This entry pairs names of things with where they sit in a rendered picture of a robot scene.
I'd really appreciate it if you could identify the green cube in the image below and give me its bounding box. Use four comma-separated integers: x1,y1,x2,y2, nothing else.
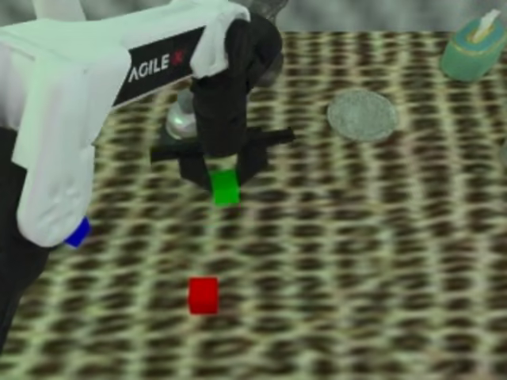
209,169,242,207

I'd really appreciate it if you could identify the red cube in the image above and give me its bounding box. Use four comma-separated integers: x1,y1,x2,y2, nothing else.
187,276,220,316

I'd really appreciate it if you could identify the blue cube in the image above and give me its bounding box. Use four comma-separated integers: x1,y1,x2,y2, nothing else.
63,218,92,249

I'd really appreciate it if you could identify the grey round plate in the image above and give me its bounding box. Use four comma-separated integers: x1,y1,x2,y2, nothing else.
326,89,398,143

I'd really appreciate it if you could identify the teal tissue box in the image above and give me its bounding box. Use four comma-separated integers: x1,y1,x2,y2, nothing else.
440,9,505,82

